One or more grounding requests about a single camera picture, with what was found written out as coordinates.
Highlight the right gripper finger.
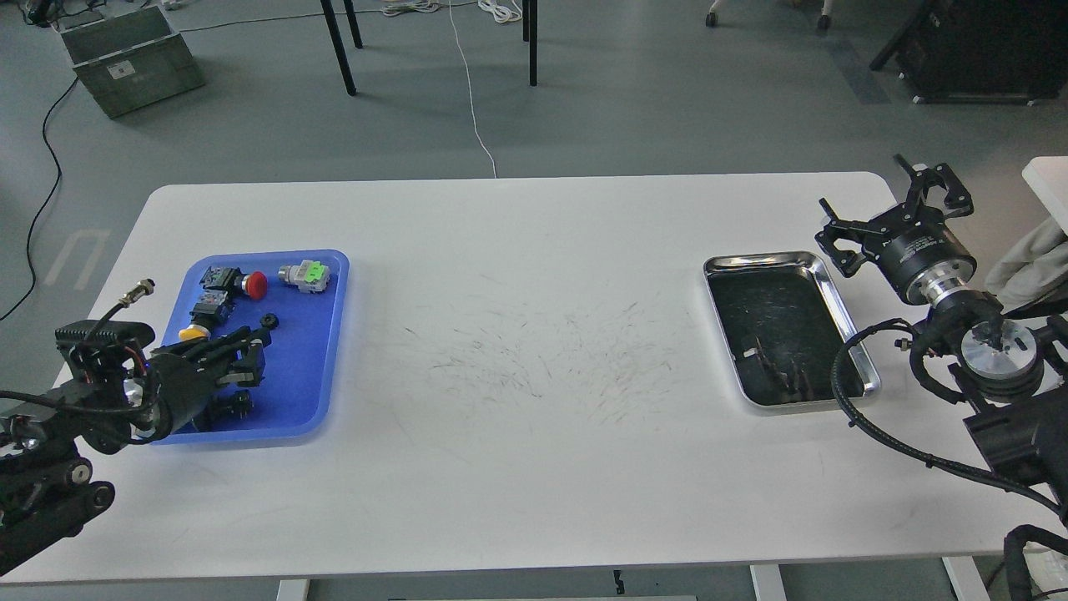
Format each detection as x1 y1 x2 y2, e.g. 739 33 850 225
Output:
893 154 975 231
816 197 904 278

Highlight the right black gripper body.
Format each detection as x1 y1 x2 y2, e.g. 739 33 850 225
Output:
878 227 977 305

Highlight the black equipment case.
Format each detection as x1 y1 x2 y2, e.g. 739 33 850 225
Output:
869 1 1067 105

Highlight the black cable on floor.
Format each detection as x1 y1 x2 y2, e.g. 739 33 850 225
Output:
0 77 79 321

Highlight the white cable on floor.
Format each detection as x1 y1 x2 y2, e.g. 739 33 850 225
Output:
382 0 525 179

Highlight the black table leg pair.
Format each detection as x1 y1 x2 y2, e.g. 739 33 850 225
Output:
520 0 539 86

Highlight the steel tray with black mat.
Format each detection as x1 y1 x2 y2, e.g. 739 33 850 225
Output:
703 250 857 416

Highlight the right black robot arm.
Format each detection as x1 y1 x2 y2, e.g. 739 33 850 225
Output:
815 155 1067 522

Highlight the grey cloth on chair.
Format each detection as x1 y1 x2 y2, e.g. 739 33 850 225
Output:
985 217 1067 311

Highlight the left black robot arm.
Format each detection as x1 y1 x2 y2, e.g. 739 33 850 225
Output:
3 279 280 573

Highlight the blue plastic tray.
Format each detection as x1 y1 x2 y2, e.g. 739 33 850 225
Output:
159 250 350 445

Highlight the red mushroom push button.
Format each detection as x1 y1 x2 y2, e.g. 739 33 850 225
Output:
199 267 270 301

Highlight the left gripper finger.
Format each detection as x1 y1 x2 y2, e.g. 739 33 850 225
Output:
179 325 272 365
214 341 266 389

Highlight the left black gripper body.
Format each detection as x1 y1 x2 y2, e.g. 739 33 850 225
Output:
150 353 218 440

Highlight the grey switch with green button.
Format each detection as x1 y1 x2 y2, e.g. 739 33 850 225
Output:
277 260 331 294

